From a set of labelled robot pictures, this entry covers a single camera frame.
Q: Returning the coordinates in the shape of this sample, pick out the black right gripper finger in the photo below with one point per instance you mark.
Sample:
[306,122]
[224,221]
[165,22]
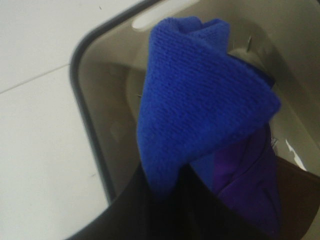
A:
[136,215]
[280,200]

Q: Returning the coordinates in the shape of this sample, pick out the blue towel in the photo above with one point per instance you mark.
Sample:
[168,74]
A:
[206,109]

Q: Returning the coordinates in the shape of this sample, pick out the beige bin with grey rim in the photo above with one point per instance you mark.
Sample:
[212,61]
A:
[280,37]

